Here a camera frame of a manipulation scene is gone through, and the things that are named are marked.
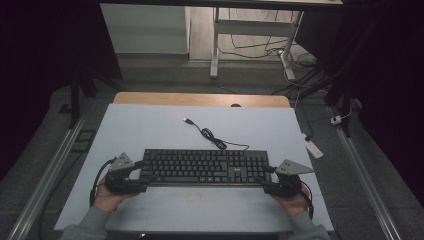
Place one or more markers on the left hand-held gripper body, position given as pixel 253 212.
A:
pixel 121 181

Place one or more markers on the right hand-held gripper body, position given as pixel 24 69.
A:
pixel 286 186

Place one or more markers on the black computer keyboard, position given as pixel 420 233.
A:
pixel 186 166

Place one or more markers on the person's right hand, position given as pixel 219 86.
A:
pixel 295 205

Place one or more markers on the person's left hand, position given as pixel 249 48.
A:
pixel 106 200

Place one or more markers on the white board table cover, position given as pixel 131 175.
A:
pixel 150 130

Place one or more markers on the white power strip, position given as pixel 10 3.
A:
pixel 313 148

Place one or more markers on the wooden table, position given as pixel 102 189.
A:
pixel 186 99

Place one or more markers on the small white adapter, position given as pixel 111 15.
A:
pixel 335 120

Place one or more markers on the black stand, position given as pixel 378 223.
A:
pixel 75 96
pixel 345 96

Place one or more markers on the white metal stand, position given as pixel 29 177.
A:
pixel 263 50

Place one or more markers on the white cabinet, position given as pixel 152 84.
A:
pixel 146 30

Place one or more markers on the dark curtain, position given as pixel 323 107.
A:
pixel 43 66
pixel 390 83

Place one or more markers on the desk with white legs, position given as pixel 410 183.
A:
pixel 253 27

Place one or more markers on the aluminium floor rail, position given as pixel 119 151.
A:
pixel 46 173
pixel 365 176

